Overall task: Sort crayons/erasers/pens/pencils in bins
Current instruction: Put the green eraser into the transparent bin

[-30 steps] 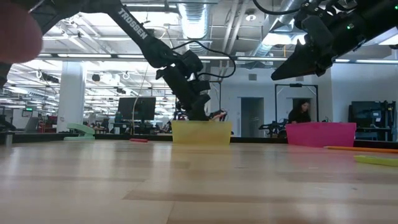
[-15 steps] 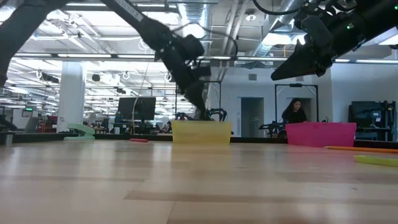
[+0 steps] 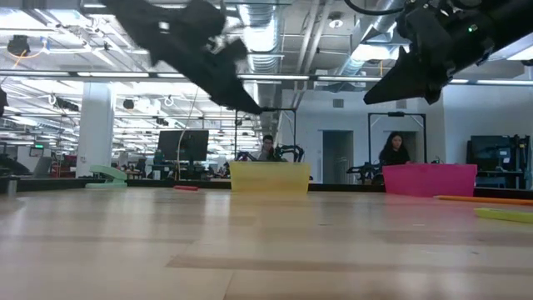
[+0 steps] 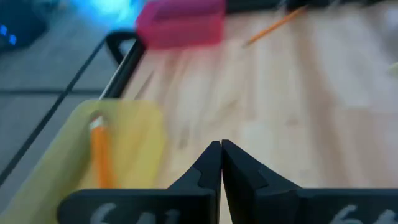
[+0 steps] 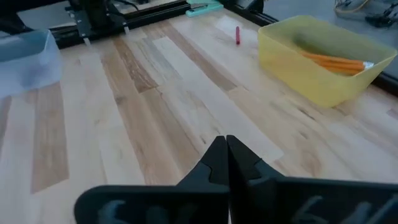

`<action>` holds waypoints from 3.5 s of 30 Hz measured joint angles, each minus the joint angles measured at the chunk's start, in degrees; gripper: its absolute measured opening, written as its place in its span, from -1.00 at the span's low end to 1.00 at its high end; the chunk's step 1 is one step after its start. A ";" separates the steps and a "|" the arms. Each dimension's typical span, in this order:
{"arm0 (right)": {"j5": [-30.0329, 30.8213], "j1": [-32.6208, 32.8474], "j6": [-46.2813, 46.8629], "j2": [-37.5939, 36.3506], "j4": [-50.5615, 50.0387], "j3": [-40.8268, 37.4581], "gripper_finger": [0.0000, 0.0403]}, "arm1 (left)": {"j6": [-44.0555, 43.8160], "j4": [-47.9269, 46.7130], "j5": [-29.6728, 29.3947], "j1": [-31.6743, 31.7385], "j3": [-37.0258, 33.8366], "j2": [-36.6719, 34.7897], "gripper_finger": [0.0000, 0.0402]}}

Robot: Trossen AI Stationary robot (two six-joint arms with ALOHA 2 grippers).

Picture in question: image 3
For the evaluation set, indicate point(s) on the yellow translucent plastic bin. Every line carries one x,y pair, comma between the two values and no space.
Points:
270,177

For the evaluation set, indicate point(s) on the black equipment cabinet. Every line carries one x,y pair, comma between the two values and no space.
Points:
495,158

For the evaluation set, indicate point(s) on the person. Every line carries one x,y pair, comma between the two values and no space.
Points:
395,152
266,150

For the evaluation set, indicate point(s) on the wall air vent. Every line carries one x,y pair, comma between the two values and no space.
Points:
338,103

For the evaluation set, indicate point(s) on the grey metal post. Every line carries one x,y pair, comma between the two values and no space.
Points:
12,186

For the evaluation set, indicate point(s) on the white building column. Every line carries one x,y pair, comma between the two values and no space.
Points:
95,133

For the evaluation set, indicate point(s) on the red crayon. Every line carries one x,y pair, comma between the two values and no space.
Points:
186,188

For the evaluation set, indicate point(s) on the red plastic bin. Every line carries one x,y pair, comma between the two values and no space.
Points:
429,181

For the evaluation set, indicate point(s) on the mint green stapler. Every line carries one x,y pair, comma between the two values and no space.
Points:
108,175

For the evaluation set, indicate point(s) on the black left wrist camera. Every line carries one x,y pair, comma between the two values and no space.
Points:
206,16

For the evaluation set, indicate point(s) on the green exit sign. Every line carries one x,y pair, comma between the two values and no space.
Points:
38,146

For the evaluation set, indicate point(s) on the red tool cabinet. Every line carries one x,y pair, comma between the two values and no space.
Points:
64,166

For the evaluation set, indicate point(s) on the overhead LED light bar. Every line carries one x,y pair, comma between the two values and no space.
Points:
291,77

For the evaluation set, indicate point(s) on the black background station frame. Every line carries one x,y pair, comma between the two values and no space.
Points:
283,109
425,137

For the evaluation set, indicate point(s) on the black computer monitor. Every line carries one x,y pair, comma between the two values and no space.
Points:
191,146

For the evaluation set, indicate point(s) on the orange pencil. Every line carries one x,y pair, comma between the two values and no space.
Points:
483,200

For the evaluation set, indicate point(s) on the black ceiling device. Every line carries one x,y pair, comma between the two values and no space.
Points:
18,45

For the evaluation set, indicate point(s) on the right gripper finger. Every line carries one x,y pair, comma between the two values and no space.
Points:
399,83

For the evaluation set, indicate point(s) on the background black robot arm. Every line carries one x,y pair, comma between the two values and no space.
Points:
364,171
247,156
291,152

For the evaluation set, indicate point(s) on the grey door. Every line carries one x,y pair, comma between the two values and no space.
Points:
338,158
414,143

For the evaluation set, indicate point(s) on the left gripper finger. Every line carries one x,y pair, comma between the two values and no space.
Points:
233,89

